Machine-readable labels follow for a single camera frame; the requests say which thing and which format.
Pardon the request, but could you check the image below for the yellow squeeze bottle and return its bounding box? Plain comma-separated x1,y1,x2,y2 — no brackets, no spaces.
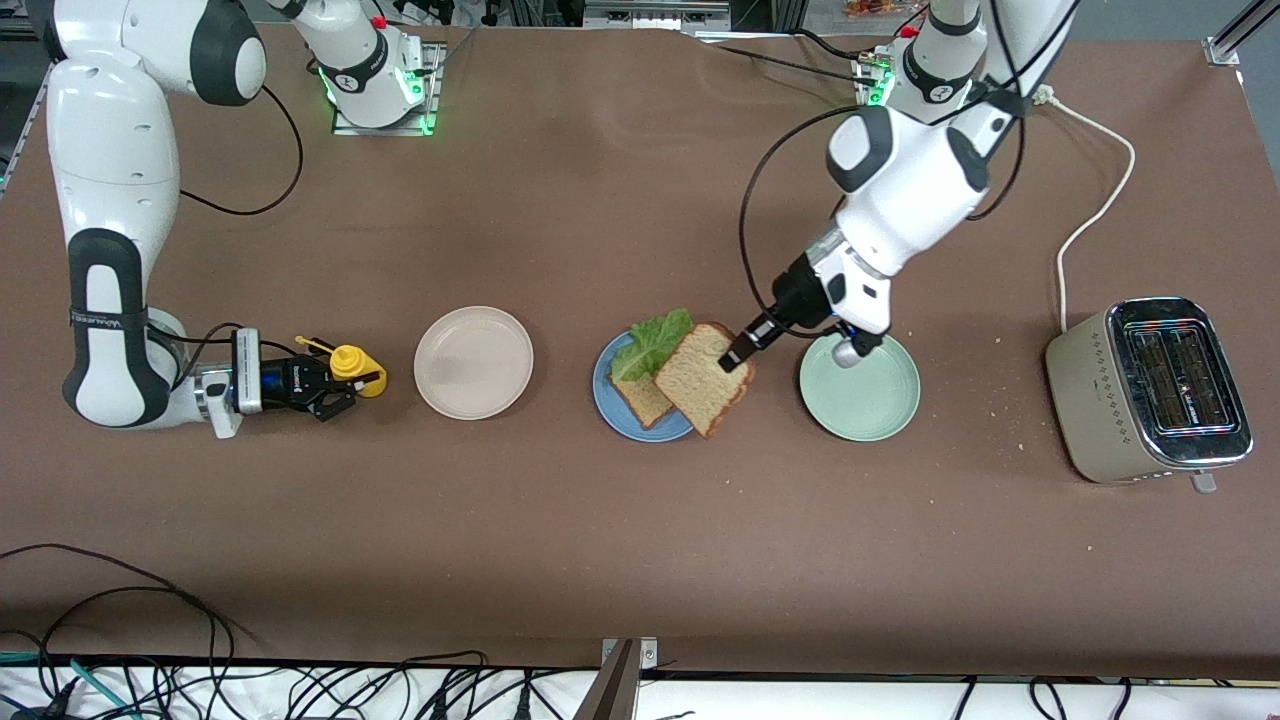
298,336,389,399

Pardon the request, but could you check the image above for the brown toast bread slice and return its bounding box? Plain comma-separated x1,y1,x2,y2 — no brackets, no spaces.
653,321,758,440
612,375,676,431

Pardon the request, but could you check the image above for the green lettuce leaf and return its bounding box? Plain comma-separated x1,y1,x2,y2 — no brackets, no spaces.
609,308,696,383

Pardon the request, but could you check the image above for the green round plate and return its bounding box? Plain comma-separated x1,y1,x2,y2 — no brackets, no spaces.
798,325,922,442

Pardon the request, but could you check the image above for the beige round plate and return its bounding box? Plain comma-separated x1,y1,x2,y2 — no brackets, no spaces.
413,305,535,421

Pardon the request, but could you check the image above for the blue round plate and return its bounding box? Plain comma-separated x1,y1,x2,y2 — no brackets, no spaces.
591,325,715,443

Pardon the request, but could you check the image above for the silver two-slot toaster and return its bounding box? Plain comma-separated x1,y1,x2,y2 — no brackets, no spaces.
1044,296,1255,495

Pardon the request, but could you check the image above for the grey metal box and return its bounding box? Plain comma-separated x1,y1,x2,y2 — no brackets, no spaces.
583,0,731,31

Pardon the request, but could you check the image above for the white surface panel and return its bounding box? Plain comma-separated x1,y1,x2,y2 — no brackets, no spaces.
0,662,1280,720

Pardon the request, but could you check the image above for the grey metal bar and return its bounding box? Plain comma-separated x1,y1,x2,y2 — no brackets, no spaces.
572,640,641,720

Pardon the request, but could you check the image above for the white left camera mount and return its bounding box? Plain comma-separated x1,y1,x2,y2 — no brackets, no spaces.
822,240,893,338

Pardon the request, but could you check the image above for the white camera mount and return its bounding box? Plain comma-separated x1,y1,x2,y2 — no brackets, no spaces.
822,240,893,338
193,327,264,441

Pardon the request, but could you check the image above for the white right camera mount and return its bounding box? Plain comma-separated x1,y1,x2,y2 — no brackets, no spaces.
193,327,264,441

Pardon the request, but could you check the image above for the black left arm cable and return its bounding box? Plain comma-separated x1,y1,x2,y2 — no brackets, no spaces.
738,0,1031,321

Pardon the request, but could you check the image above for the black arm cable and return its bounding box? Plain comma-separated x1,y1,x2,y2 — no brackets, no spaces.
738,0,1031,321
178,85,304,217

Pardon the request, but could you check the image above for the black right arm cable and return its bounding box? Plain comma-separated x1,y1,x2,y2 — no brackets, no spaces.
178,85,304,217

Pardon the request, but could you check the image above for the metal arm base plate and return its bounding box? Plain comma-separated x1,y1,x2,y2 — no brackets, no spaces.
330,40,442,137
853,50,901,109

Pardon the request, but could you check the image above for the thin black table cable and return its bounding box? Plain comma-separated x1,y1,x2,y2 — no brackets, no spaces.
695,28,891,93

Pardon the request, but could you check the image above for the long black loop cable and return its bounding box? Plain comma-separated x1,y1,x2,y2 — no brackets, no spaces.
0,544,236,669

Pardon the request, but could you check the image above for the white toaster power cable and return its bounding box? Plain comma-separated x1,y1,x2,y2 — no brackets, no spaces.
1030,84,1137,333

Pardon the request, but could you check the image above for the small metal table bracket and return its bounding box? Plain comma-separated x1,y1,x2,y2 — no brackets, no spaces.
600,637,659,669

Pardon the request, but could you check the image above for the teal cable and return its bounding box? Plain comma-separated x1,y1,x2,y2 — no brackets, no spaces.
0,650,131,719

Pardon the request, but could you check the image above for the aluminium frame profile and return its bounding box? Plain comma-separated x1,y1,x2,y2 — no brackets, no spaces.
1203,0,1280,69

